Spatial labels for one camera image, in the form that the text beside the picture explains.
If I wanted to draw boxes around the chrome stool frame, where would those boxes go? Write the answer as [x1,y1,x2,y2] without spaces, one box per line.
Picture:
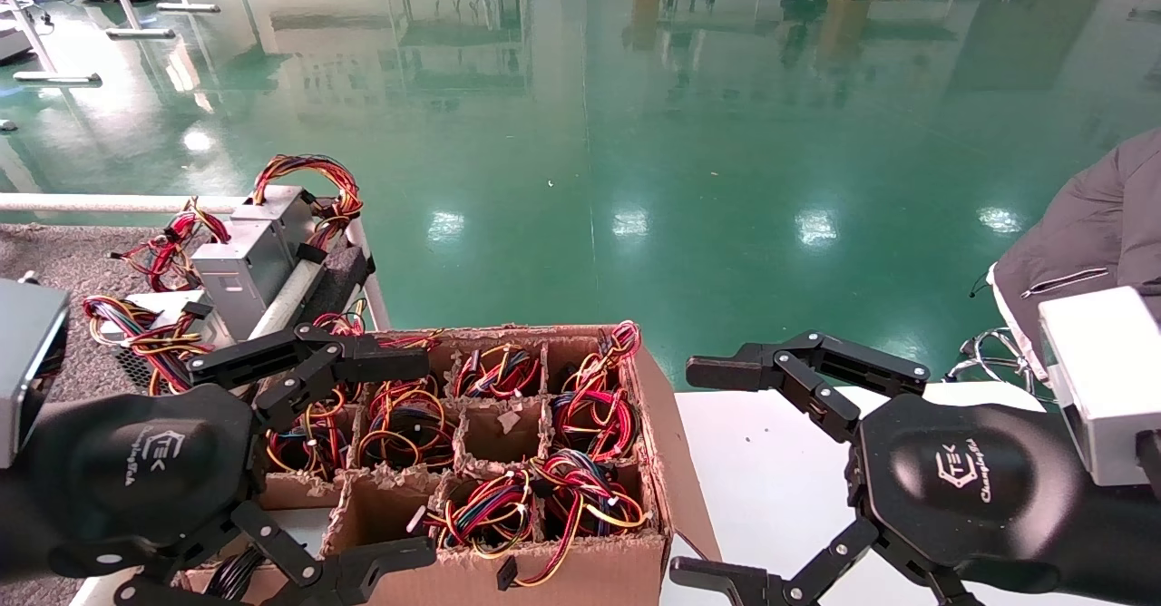
[945,327,1044,396]

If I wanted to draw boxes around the person in grey jacket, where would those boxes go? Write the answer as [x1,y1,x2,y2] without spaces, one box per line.
[989,128,1161,380]

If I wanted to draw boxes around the cardboard box with dividers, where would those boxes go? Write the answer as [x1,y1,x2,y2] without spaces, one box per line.
[177,320,722,606]

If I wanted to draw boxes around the white equipment with cables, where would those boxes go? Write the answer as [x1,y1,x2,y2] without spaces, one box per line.
[0,7,37,64]

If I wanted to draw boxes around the short white rail tube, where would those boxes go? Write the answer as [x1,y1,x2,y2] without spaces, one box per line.
[346,218,393,333]

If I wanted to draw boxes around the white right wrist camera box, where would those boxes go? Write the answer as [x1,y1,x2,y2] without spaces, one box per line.
[1039,286,1161,487]

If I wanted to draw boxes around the white table rail tube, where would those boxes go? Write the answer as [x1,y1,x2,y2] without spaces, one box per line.
[247,259,329,344]
[0,193,255,215]

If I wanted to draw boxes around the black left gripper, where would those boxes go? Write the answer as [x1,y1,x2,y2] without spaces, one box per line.
[16,323,438,606]

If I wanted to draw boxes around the black foam pad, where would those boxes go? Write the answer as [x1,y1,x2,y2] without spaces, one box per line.
[304,243,376,326]

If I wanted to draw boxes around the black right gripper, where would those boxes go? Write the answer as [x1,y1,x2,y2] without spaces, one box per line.
[669,331,1103,606]

